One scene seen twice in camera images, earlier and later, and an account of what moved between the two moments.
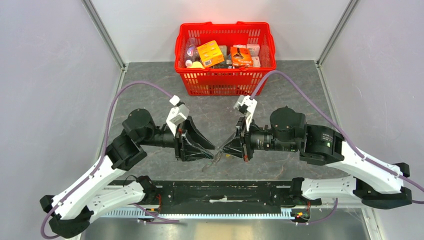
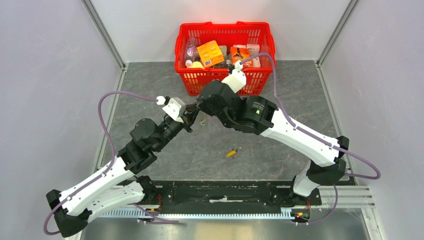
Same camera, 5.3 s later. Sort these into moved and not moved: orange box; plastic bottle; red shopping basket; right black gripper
Moved: right black gripper
Not moved: plastic bottle; red shopping basket; orange box
